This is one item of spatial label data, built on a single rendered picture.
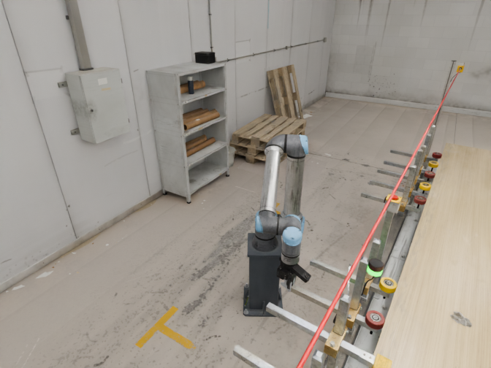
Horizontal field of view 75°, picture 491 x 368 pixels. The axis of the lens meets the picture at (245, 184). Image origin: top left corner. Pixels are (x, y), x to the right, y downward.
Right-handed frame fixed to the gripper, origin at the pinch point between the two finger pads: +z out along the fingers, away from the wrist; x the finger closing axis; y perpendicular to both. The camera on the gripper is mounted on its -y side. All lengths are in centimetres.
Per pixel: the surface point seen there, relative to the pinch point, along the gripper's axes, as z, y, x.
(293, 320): -13.7, -13.4, 26.1
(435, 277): -8, -61, -43
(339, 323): -21.1, -31.1, 22.7
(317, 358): -30, -31, 47
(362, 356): -14, -43, 26
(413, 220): 21, -41, -139
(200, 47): -85, 250, -223
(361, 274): -26.5, -31.3, -2.3
